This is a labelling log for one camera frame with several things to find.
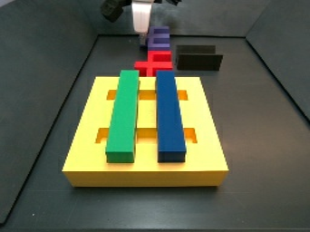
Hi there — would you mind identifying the blue bar block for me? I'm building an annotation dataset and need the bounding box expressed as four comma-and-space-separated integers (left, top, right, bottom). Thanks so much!
156, 71, 187, 162

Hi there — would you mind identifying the red interlocking block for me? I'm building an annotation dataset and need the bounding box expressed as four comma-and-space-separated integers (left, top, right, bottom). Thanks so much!
135, 51, 174, 77

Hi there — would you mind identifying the yellow slotted board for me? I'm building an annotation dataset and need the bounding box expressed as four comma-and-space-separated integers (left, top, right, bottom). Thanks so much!
63, 77, 228, 187

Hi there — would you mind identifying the purple interlocking block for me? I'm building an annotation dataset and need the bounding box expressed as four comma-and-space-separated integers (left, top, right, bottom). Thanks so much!
139, 26, 171, 51

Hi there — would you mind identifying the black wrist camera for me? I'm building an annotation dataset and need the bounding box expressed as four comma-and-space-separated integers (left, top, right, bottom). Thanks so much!
100, 0, 132, 23

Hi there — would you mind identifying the green bar block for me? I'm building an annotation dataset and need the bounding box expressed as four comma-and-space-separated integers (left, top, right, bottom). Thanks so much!
105, 70, 139, 163

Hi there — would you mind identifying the black fixture stand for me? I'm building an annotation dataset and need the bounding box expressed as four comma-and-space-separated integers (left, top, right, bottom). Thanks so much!
175, 45, 223, 71

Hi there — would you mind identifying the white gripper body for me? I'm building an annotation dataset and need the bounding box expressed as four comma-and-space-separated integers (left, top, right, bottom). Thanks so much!
132, 0, 155, 34

